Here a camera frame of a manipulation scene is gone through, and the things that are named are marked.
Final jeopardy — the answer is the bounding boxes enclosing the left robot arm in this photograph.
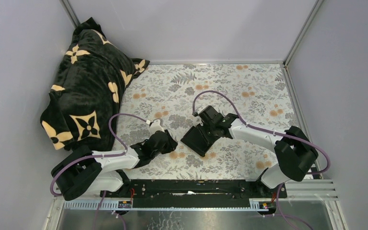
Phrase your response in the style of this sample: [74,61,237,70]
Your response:
[50,130,178,201]

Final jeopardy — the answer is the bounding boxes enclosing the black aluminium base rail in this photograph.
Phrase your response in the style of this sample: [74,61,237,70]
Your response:
[56,178,338,210]

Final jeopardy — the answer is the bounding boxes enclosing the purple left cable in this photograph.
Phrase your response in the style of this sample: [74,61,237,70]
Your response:
[49,113,162,197]

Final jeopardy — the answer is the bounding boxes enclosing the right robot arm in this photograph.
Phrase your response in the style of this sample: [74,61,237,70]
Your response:
[197,105,318,197]

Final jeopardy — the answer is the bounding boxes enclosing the purple cable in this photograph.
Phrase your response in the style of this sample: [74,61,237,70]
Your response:
[49,113,162,197]
[192,90,332,230]

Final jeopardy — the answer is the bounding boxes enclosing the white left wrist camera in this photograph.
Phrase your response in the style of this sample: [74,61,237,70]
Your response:
[149,119,165,134]

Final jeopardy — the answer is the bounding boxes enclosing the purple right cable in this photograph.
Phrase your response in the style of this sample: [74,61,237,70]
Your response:
[192,90,332,230]

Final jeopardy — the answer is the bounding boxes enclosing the black floral blanket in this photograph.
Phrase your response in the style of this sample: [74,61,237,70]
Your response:
[40,18,150,151]

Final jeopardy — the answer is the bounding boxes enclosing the floral tablecloth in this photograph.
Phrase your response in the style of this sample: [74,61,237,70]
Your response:
[114,64,299,180]

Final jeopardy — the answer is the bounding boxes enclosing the black paper box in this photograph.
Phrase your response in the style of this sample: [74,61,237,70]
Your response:
[181,124,224,157]

